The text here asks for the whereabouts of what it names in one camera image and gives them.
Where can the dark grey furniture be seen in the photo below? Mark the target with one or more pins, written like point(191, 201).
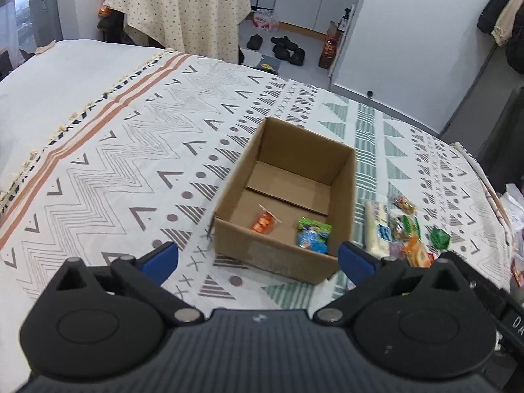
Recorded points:
point(503, 143)

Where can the white bed sheet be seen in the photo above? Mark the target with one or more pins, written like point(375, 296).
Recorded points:
point(53, 82)

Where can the green and blue snack packet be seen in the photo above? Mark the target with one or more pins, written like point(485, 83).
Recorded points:
point(313, 235)

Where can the dark clothes on chair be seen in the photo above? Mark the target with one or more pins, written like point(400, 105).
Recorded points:
point(110, 20)

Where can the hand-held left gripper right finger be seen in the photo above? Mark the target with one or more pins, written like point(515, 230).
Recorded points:
point(354, 262)

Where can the cardboard box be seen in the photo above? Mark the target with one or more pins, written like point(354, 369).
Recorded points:
point(286, 159)

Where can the cream cake packet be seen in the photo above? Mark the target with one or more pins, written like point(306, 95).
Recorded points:
point(376, 229)

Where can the pack of water bottles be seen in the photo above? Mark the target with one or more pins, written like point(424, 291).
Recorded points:
point(266, 20)

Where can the orange and yellow snack packet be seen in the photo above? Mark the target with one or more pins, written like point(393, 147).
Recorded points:
point(415, 251)

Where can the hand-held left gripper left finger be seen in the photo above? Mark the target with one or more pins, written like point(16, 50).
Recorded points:
point(161, 260)

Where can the white kitchen cabinets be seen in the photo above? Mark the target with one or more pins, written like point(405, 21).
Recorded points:
point(327, 4)

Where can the grey heater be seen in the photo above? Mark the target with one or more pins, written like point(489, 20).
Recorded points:
point(45, 16)

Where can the red-brown gift bag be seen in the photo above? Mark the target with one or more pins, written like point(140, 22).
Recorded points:
point(329, 45)

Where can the patterned fringed blanket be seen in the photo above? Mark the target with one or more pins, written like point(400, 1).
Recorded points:
point(143, 151)

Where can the hanging black coat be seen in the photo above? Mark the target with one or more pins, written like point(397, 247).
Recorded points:
point(495, 4)

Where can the white plastic bag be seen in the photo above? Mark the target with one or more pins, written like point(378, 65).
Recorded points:
point(513, 204)

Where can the black shoe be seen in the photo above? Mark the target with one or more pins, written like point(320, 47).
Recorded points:
point(284, 42)
point(297, 56)
point(281, 52)

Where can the purple snack packet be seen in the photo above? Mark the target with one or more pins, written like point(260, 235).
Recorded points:
point(396, 249)

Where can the dark mat with yellow tag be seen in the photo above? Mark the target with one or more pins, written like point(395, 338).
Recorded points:
point(268, 65)

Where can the white paper sheet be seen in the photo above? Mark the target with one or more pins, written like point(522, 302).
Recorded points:
point(249, 56)

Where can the table with dotted tablecloth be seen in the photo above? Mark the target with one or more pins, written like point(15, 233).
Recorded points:
point(184, 8)

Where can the hanging beige garment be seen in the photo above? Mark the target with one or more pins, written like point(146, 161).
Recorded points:
point(507, 20)

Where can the green wrapped candy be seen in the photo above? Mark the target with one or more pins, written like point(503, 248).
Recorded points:
point(440, 238)

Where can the small brown candy packet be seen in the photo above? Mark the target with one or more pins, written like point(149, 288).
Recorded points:
point(404, 204)

